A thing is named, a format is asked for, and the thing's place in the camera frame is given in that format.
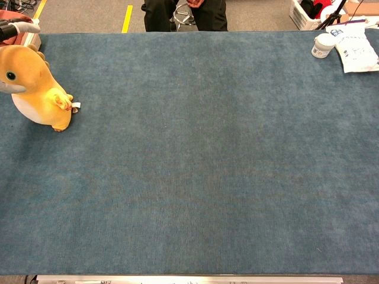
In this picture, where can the chrome stool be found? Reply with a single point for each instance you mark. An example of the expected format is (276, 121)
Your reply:
(182, 16)

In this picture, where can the person in black trousers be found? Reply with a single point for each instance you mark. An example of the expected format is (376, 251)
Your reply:
(157, 14)

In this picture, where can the yellow plush dinosaur toy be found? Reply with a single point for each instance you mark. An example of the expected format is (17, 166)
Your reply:
(35, 88)

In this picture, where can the black tripod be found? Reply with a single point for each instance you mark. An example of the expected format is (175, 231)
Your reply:
(331, 17)

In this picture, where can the white plastic jar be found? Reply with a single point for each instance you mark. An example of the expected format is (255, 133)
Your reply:
(323, 45)

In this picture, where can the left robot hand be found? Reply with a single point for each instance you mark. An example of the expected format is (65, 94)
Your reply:
(23, 27)

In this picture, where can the white printed plastic bag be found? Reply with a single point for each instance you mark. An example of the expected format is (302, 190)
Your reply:
(358, 50)

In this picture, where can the cardboard box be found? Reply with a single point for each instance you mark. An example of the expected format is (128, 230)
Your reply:
(364, 9)

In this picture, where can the aluminium rail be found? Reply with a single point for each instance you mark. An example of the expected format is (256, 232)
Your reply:
(189, 280)

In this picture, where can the blue carpet mat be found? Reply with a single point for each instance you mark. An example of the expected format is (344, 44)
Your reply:
(195, 154)

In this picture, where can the light wooden tray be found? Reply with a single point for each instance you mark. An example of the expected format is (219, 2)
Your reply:
(33, 38)

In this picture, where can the white laundry basket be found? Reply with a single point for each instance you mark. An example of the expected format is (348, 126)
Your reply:
(300, 16)

